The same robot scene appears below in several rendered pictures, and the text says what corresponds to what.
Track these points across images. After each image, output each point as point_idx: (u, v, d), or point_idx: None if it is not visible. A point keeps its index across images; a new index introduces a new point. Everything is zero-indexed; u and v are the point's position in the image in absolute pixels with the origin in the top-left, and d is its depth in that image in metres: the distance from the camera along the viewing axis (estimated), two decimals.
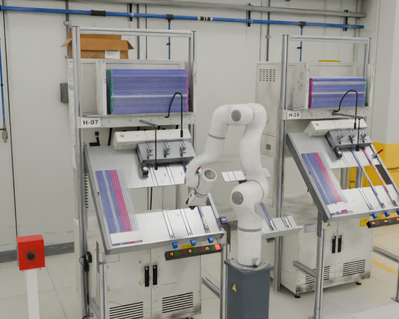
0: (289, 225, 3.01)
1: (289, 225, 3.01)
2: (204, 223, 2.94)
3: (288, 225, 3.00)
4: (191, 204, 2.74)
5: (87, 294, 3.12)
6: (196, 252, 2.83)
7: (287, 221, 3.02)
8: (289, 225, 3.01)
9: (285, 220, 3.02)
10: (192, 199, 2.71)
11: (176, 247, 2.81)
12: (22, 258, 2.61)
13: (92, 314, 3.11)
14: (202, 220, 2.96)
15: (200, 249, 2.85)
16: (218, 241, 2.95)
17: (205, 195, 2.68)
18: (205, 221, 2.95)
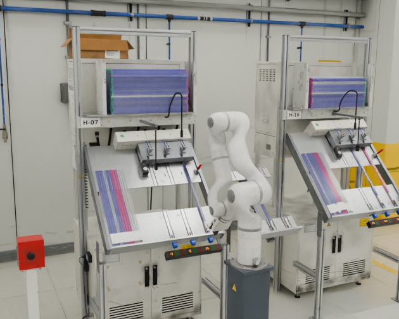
0: (289, 225, 3.01)
1: (289, 225, 3.01)
2: (206, 227, 2.92)
3: (288, 225, 3.00)
4: (215, 229, 2.74)
5: (87, 294, 3.12)
6: (196, 252, 2.83)
7: (287, 221, 3.02)
8: (289, 225, 3.01)
9: (285, 220, 3.02)
10: (216, 225, 2.71)
11: (176, 247, 2.81)
12: (22, 258, 2.61)
13: (92, 314, 3.11)
14: (204, 225, 2.94)
15: (200, 249, 2.85)
16: (218, 241, 2.95)
17: (229, 221, 2.68)
18: (207, 226, 2.93)
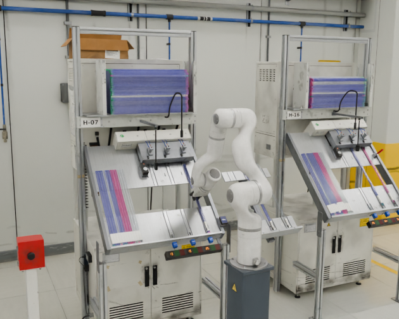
0: (289, 225, 3.01)
1: (289, 225, 3.01)
2: (206, 227, 2.93)
3: (288, 225, 3.00)
4: None
5: (87, 294, 3.12)
6: (196, 252, 2.83)
7: (287, 221, 3.02)
8: (289, 225, 3.01)
9: (285, 220, 3.02)
10: None
11: (176, 247, 2.81)
12: (22, 258, 2.61)
13: (92, 314, 3.11)
14: (204, 225, 2.94)
15: (200, 249, 2.85)
16: (218, 241, 2.95)
17: None
18: (207, 226, 2.93)
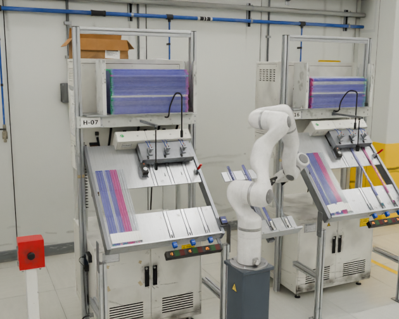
0: (289, 225, 3.01)
1: (289, 225, 3.01)
2: None
3: (288, 225, 3.00)
4: None
5: (87, 294, 3.12)
6: (196, 252, 2.83)
7: (287, 221, 3.02)
8: (289, 225, 3.01)
9: (285, 220, 3.02)
10: None
11: (176, 247, 2.81)
12: (22, 258, 2.61)
13: (92, 314, 3.11)
14: None
15: (200, 249, 2.85)
16: (218, 241, 2.95)
17: None
18: None
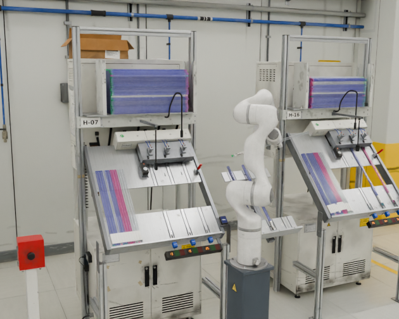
0: (236, 155, 3.14)
1: (237, 155, 3.14)
2: None
3: (236, 153, 3.14)
4: (282, 144, 3.06)
5: (87, 294, 3.12)
6: (196, 252, 2.83)
7: (240, 153, 3.14)
8: (237, 154, 3.14)
9: (241, 152, 3.14)
10: (281, 144, 3.02)
11: (176, 247, 2.81)
12: (22, 258, 2.61)
13: (92, 314, 3.11)
14: None
15: (200, 249, 2.85)
16: (218, 241, 2.95)
17: None
18: None
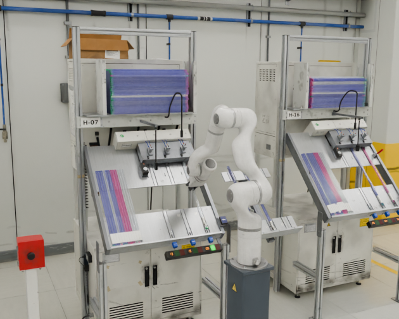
0: (206, 223, 2.94)
1: (206, 223, 2.95)
2: None
3: (204, 223, 2.94)
4: None
5: (87, 294, 3.12)
6: (196, 252, 2.83)
7: (204, 219, 2.96)
8: (205, 223, 2.95)
9: (202, 218, 2.96)
10: None
11: (176, 247, 2.81)
12: (22, 258, 2.61)
13: (92, 314, 3.11)
14: None
15: (200, 249, 2.85)
16: (218, 241, 2.95)
17: None
18: None
